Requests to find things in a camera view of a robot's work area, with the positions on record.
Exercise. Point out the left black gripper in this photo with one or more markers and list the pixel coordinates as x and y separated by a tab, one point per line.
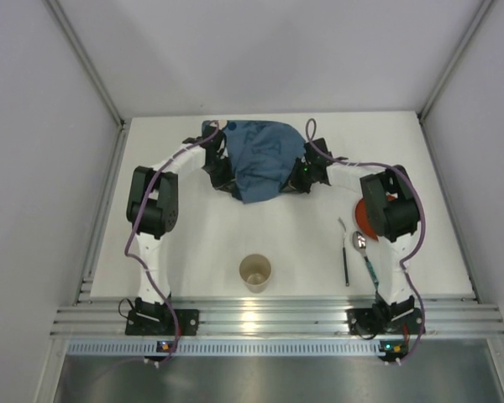
225	176

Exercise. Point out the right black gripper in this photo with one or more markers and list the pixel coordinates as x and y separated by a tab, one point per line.
296	181

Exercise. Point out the blue letter-print cloth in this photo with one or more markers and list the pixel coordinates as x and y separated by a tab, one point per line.
262	154

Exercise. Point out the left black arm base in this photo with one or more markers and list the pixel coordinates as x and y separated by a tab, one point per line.
144	324

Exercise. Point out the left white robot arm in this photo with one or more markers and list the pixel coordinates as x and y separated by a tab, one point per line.
153	204

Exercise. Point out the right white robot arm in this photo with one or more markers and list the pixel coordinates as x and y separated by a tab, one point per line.
375	179

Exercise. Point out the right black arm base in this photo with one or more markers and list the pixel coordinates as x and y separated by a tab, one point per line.
363	322

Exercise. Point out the red plastic plate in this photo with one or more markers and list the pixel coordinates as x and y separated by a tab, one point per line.
363	218

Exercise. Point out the beige plastic cup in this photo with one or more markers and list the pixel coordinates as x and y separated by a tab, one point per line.
255	271

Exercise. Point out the metal spoon green handle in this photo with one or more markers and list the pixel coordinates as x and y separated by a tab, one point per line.
359	243

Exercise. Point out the aluminium mounting rail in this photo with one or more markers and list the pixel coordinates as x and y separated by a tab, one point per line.
264	317

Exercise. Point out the left aluminium frame post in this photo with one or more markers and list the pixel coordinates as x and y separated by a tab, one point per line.
58	13

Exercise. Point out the aluminium frame post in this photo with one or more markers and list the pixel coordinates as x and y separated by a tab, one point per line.
58	13
474	26

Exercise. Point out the slotted grey cable duct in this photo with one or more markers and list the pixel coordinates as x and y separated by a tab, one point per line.
234	347

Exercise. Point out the right aluminium frame post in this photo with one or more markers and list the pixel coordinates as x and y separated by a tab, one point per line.
474	26

